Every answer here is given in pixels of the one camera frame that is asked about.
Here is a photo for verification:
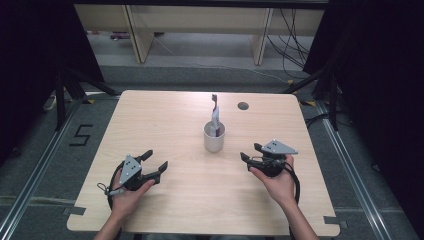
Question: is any grey tape piece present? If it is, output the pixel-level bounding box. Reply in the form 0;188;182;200
62;206;87;216
323;215;348;230

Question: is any black metal stand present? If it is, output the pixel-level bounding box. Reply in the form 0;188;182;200
281;64;342;133
54;64;122;132

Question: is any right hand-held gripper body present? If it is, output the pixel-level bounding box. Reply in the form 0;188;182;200
248;139;299;178

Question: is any light wooden bench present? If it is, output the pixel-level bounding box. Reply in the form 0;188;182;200
73;3;326;66

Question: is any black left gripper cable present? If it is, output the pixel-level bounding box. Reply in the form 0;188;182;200
96;161;129;210

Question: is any bundle of black floor cables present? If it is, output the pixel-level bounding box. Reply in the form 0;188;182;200
265;8;315;80

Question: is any person's left hand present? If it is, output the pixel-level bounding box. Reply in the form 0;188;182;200
110;169;157;219

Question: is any metal floor rail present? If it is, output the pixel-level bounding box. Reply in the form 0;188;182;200
314;99;403;240
0;96;84;240

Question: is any white toothpaste tube purple label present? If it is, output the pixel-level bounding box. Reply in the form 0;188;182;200
209;106;222;138

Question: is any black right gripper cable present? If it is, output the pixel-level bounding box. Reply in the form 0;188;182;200
283;163;302;205

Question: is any white cup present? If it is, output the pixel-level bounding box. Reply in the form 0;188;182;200
203;120;227;154

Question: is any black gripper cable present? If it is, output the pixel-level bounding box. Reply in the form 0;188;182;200
96;161;129;210
283;163;302;205

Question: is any person's right hand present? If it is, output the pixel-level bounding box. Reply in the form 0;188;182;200
249;154;298;208

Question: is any black curtain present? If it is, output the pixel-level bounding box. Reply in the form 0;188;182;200
0;0;105;168
302;0;424;234

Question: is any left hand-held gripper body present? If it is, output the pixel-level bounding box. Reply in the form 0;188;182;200
118;154;156;192

